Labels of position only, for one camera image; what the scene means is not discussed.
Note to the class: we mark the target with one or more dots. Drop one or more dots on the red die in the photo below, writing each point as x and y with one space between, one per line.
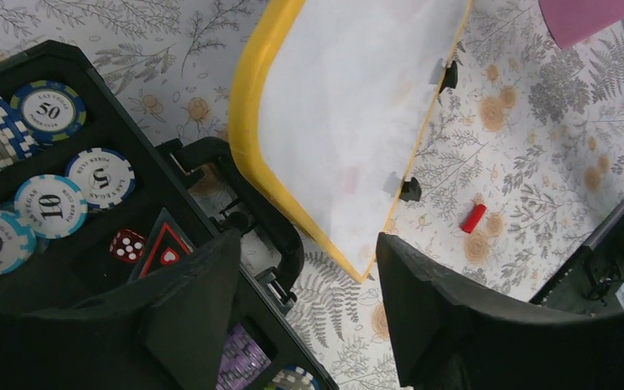
127 246

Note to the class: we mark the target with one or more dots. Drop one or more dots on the pink wedge block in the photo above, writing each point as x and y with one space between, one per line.
572 21

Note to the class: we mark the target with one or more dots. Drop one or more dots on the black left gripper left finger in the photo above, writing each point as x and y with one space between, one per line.
163 331

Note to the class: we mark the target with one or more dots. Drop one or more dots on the red marker cap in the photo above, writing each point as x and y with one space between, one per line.
473 218

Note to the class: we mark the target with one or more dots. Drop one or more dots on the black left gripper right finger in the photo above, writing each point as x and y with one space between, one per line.
449 332

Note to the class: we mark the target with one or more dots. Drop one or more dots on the black poker chip case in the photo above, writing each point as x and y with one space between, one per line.
78 267

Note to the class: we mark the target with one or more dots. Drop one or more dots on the yellow framed whiteboard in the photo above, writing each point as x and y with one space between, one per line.
329 102

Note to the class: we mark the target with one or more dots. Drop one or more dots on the black whiteboard foot clip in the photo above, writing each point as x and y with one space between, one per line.
411 190
450 77

